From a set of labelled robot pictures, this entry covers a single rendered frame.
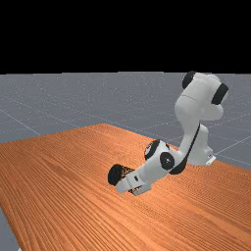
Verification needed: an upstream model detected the dark mesh basket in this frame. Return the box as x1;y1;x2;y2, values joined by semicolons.
107;163;142;195

